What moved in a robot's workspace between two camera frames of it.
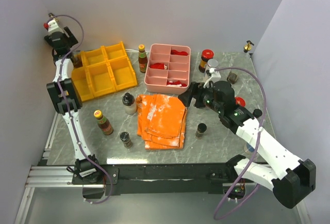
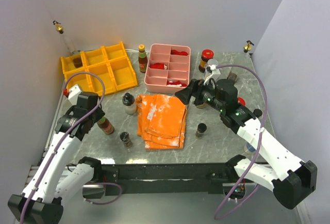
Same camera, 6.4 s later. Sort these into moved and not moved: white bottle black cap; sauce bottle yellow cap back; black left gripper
Moved: black left gripper
Not moved: white bottle black cap; sauce bottle yellow cap back
